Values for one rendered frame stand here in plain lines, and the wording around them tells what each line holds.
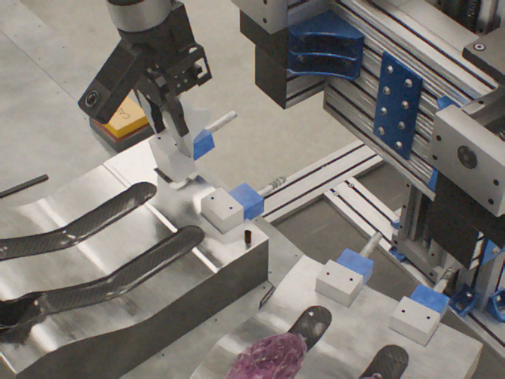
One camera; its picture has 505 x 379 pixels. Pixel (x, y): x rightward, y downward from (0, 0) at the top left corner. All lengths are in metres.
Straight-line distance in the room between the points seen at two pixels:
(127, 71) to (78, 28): 1.94
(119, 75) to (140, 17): 0.09
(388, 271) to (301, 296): 0.89
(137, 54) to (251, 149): 1.49
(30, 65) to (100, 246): 0.52
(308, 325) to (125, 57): 0.41
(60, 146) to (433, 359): 0.68
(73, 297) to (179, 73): 0.31
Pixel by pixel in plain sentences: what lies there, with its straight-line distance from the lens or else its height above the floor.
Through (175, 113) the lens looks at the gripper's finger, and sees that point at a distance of 1.24.
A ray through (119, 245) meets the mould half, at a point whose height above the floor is 0.88.
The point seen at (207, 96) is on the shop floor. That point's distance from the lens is 2.85.
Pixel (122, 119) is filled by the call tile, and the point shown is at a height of 0.84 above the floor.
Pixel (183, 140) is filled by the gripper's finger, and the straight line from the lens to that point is 1.27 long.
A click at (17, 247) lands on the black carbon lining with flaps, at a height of 0.91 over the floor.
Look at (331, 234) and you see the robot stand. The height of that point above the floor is 0.21.
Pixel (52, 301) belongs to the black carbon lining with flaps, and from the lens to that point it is 1.20.
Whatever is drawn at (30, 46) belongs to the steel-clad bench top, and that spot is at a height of 0.80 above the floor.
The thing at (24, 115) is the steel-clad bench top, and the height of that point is 0.80.
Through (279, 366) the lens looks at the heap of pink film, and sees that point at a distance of 1.13.
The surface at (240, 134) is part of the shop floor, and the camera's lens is 2.72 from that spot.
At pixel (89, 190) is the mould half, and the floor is 0.89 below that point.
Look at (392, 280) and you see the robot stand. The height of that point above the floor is 0.21.
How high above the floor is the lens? 1.85
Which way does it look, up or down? 46 degrees down
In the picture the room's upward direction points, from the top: straight up
